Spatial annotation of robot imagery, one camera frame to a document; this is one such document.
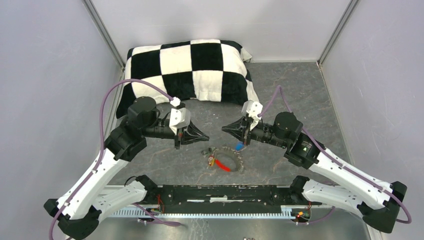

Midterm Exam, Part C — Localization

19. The right corner aluminium profile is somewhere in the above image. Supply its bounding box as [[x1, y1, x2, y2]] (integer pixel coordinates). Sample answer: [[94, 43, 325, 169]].
[[317, 0, 360, 68]]

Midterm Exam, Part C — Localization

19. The black white checkered pillow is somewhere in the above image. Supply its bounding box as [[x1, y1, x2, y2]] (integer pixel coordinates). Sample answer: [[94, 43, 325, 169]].
[[124, 39, 259, 106]]

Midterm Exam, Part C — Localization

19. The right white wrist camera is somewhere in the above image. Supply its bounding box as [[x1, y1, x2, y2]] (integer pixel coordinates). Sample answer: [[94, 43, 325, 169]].
[[241, 100, 263, 131]]

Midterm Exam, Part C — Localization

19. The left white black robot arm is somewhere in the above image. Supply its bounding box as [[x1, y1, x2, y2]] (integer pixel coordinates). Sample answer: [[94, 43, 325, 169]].
[[44, 96, 209, 240]]

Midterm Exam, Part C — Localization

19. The blue headed key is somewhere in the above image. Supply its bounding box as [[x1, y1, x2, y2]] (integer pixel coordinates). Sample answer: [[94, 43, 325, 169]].
[[234, 142, 244, 151]]

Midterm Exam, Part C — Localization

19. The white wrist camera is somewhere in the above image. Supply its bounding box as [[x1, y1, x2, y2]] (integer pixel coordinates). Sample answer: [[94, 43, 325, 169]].
[[169, 97, 191, 134], [241, 100, 263, 131]]

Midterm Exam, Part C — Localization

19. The white toothed cable duct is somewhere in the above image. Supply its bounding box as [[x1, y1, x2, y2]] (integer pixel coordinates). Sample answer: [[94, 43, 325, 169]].
[[109, 205, 305, 220]]

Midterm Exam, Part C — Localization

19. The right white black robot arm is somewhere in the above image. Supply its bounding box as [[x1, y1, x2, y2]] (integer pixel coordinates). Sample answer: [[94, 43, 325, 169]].
[[221, 111, 408, 234]]

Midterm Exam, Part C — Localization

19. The left corner aluminium profile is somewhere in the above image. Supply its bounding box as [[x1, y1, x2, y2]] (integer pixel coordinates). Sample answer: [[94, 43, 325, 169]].
[[82, 0, 125, 71]]

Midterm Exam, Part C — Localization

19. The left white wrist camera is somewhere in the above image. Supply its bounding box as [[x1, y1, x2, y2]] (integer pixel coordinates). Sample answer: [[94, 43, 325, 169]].
[[169, 97, 191, 134]]

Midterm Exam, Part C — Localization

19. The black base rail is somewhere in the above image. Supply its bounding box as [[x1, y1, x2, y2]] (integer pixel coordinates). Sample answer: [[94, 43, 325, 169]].
[[140, 185, 320, 214]]

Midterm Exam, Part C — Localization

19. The corner aluminium profile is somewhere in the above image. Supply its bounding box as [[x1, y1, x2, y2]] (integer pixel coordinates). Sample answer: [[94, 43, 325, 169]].
[[317, 0, 360, 68], [82, 0, 125, 71]]

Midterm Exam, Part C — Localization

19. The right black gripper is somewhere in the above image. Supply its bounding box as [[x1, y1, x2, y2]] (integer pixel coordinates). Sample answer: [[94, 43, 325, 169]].
[[221, 114, 289, 148]]

